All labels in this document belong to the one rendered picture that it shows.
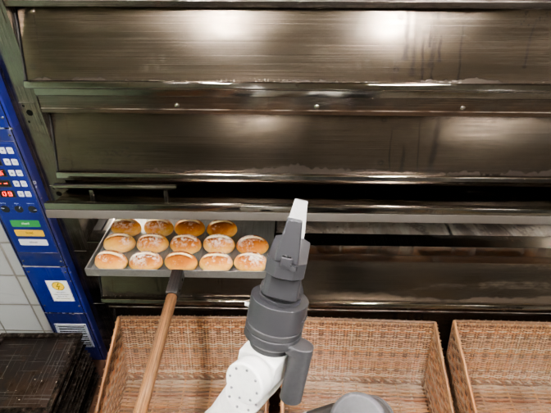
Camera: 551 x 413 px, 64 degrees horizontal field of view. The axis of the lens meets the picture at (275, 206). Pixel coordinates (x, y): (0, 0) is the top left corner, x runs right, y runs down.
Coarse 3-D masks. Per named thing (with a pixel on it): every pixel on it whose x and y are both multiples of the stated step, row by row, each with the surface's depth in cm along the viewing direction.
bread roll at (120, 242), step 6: (114, 234) 136; (120, 234) 136; (126, 234) 137; (108, 240) 136; (114, 240) 135; (120, 240) 135; (126, 240) 136; (132, 240) 137; (108, 246) 136; (114, 246) 135; (120, 246) 135; (126, 246) 136; (132, 246) 137
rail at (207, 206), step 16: (48, 208) 116; (64, 208) 116; (80, 208) 116; (96, 208) 116; (112, 208) 116; (128, 208) 115; (144, 208) 115; (160, 208) 115; (176, 208) 115; (192, 208) 115; (208, 208) 115; (224, 208) 115; (240, 208) 115; (256, 208) 115; (272, 208) 115; (288, 208) 115; (320, 208) 114; (336, 208) 114; (352, 208) 114; (368, 208) 114; (384, 208) 114; (400, 208) 114; (416, 208) 114; (432, 208) 114; (448, 208) 114; (464, 208) 114; (480, 208) 114; (496, 208) 114; (512, 208) 114; (528, 208) 114; (544, 208) 114
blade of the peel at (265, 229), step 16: (208, 224) 149; (240, 224) 149; (256, 224) 149; (272, 224) 149; (272, 240) 140; (128, 256) 136; (96, 272) 129; (112, 272) 129; (128, 272) 129; (144, 272) 129; (160, 272) 129; (192, 272) 128; (208, 272) 128; (224, 272) 128; (240, 272) 128; (256, 272) 128
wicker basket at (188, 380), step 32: (128, 320) 160; (192, 320) 159; (224, 320) 159; (128, 352) 165; (192, 352) 165; (224, 352) 164; (128, 384) 166; (160, 384) 166; (192, 384) 166; (224, 384) 166
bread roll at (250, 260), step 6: (246, 252) 130; (252, 252) 130; (240, 258) 129; (246, 258) 129; (252, 258) 128; (258, 258) 129; (264, 258) 130; (234, 264) 131; (240, 264) 129; (246, 264) 128; (252, 264) 128; (258, 264) 129; (264, 264) 130; (246, 270) 129; (252, 270) 129; (258, 270) 129
